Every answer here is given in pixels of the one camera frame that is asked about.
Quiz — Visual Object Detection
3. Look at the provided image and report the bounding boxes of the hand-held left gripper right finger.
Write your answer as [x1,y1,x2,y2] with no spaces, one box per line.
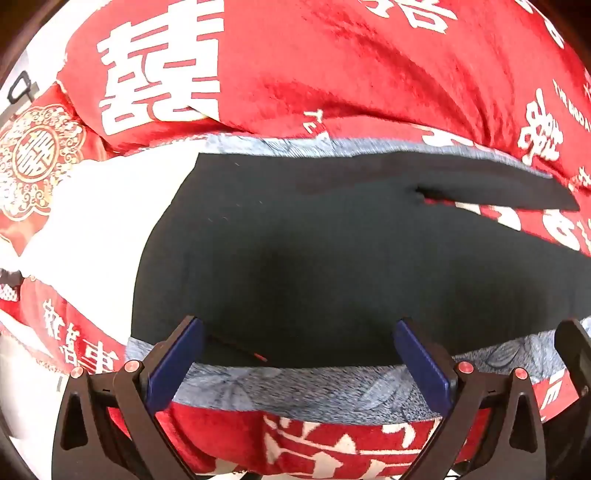
[392,316,549,480]

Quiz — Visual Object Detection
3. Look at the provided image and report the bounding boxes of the black pants with blue-grey trim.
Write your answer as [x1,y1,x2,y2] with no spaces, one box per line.
[127,134,591,423]

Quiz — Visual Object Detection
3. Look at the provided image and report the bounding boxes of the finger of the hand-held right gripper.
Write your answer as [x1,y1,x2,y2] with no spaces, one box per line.
[553,318,591,418]

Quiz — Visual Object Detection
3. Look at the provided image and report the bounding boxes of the red printed blanket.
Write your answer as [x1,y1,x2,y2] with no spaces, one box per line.
[0,0,591,477]

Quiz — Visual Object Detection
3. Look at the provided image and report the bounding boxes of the black metal hook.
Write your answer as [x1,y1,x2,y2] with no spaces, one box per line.
[8,73,38,104]

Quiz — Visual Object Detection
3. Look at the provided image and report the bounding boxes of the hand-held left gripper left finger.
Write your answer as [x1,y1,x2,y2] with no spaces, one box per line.
[50,315,206,480]

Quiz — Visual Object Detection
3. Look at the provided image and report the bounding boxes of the red cushion with gold ornament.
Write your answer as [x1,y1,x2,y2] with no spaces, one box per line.
[0,88,100,222]

